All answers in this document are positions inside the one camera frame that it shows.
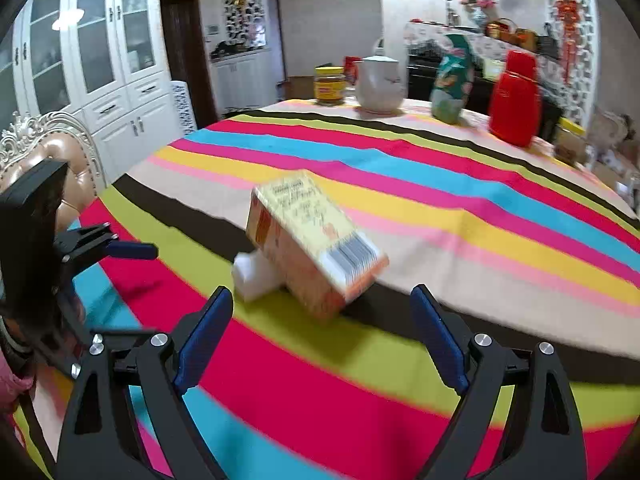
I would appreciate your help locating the red thermos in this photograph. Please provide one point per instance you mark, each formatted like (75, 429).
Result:
(515, 105)

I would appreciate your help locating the striped tablecloth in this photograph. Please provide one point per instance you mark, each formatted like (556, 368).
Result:
(400, 220)

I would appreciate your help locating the white lattice screen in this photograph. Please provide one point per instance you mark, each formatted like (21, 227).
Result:
(585, 35)
(240, 5)

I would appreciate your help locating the brown cardboard box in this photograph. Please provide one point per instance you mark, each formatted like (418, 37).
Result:
(300, 87)

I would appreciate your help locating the dark wooden door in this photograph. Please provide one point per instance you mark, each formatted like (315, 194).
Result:
(187, 60)

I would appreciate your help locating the green floral vase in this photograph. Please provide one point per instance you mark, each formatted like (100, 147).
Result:
(452, 85)

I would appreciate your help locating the white glass-door cabinet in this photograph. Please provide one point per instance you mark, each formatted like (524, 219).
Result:
(100, 60)

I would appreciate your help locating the red knot ornament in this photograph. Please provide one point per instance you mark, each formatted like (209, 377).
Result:
(567, 15)

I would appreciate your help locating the white foam wrap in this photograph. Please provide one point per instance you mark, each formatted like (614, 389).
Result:
(255, 275)

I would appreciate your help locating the white lattice panel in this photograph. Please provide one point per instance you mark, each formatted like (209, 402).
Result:
(184, 107)

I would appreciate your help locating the black handbag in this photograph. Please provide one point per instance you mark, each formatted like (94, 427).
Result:
(549, 42)

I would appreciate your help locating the yellow orange cardboard box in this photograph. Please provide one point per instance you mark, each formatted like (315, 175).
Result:
(310, 240)

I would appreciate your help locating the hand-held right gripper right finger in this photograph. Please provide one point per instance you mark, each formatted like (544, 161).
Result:
(437, 335)

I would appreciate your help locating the beige tufted dining chair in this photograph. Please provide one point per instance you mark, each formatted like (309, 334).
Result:
(45, 155)

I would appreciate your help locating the pink flower bouquet vase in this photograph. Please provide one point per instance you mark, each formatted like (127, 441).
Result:
(477, 0)

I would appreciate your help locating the orange basket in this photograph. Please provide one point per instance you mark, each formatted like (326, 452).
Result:
(510, 35)

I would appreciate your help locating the person's left forearm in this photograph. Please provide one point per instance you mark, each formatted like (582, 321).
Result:
(12, 385)

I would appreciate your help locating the lace-covered dark piano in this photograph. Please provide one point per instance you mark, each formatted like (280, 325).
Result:
(420, 55)

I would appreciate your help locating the white ceramic teapot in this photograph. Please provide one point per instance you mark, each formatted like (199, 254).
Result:
(380, 85)

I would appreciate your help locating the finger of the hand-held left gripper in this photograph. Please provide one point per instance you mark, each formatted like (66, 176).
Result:
(132, 251)

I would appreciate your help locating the white low cabinet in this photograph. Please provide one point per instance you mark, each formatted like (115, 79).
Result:
(245, 80)

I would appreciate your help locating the yellow-lid glass jar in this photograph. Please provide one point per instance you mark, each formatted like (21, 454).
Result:
(330, 87)
(570, 140)

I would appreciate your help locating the beige carved sofa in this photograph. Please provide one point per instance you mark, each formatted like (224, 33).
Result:
(617, 150)

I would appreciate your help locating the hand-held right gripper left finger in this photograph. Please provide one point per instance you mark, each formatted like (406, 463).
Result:
(205, 340)

